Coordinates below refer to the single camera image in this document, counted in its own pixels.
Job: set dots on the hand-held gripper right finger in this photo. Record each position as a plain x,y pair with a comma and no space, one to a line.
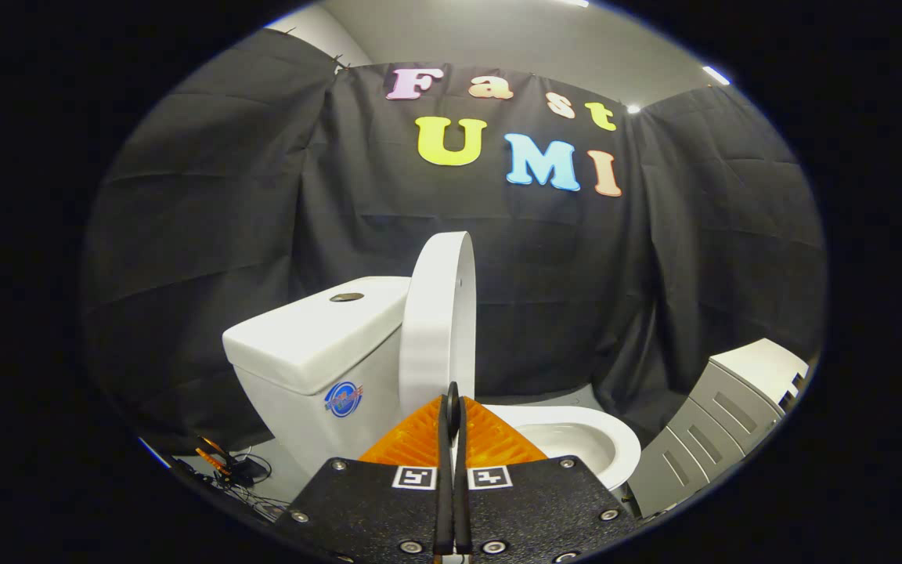
545,505

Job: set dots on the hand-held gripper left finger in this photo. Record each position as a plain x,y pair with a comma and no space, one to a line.
357,505

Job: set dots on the white toilet lid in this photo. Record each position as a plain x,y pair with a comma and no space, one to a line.
435,313

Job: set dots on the white toilet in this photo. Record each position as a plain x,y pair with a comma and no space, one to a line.
310,345

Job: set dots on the grey drawer cabinet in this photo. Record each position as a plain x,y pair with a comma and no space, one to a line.
721,407

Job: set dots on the black backdrop cloth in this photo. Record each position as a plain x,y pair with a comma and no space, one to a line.
224,196

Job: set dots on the small rectangular ceiling light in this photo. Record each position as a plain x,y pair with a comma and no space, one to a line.
716,75

